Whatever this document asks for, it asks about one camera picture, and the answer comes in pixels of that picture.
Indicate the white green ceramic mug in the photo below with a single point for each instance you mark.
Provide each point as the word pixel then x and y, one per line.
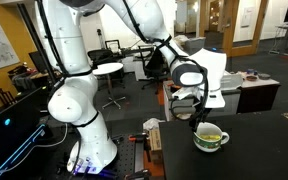
pixel 209 129

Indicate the yellow sharpie marker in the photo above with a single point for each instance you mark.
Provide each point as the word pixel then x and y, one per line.
pixel 210 137

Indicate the orange black clamp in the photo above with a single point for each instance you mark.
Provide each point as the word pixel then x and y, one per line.
pixel 138 137

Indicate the white round side table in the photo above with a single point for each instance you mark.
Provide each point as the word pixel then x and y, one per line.
pixel 106 69

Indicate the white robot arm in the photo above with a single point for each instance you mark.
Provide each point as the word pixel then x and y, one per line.
pixel 71 102

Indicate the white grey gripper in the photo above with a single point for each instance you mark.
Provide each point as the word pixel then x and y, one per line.
pixel 205 87

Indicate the small brown cardboard box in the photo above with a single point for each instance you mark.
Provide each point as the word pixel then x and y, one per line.
pixel 156 146

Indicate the black office chair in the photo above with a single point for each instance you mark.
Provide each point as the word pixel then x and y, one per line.
pixel 153 66

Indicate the black computer tower blue light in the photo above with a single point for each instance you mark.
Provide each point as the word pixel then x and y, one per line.
pixel 19 127

